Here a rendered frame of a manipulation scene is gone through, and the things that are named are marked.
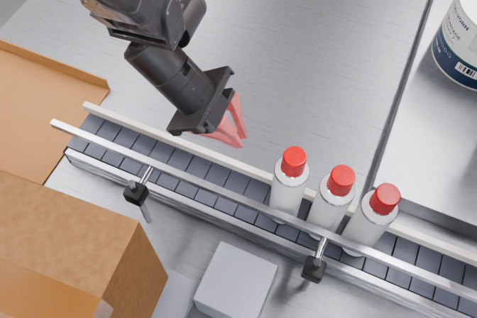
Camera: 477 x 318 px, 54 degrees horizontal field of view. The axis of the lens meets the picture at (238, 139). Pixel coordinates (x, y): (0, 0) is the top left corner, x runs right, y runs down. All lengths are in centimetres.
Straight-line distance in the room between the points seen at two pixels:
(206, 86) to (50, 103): 54
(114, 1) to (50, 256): 30
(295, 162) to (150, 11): 29
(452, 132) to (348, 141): 19
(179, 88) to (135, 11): 14
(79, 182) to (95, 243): 38
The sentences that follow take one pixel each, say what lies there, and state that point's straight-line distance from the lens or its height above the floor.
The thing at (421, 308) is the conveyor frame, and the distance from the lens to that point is 85.
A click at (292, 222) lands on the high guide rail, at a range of 73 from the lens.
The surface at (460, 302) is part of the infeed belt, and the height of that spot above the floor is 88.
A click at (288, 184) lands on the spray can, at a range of 67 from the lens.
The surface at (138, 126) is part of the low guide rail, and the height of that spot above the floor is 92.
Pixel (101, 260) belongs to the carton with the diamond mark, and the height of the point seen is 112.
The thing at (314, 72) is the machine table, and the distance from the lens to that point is 105.
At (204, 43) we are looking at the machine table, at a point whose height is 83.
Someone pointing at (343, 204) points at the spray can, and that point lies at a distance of 67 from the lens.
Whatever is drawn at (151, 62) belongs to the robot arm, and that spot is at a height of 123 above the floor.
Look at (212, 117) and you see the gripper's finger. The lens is 58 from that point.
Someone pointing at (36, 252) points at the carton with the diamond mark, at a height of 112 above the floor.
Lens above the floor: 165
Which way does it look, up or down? 60 degrees down
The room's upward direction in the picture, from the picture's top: straight up
